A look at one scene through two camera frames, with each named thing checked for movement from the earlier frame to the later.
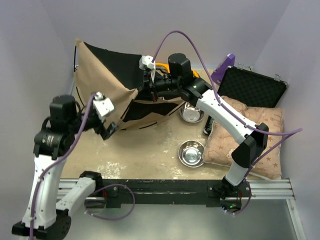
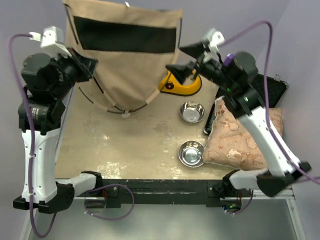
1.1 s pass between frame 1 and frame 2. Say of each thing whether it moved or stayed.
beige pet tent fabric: moved
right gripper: moved
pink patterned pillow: stayed
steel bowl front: stayed
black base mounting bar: stayed
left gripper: moved
